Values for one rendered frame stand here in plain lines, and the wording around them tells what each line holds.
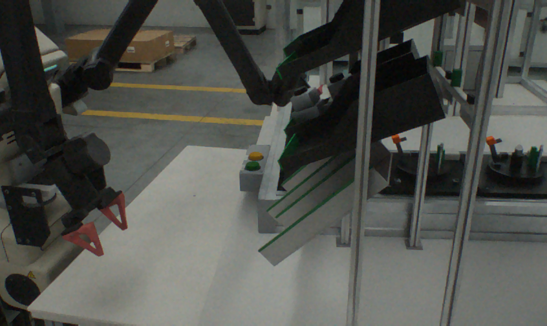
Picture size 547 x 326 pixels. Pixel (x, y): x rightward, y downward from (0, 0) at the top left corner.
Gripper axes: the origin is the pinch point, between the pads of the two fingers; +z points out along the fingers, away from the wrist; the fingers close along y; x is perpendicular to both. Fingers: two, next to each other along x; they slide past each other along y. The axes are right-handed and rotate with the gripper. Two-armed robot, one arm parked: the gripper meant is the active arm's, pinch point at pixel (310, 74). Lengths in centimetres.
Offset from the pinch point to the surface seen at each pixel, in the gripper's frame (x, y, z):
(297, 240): -26, -25, -73
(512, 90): -4, -66, 117
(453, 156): -24, -45, -5
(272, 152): 11.7, -11.2, -24.7
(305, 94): -32, -5, -51
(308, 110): -30, -8, -51
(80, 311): 14, -10, -95
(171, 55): 418, 175, 353
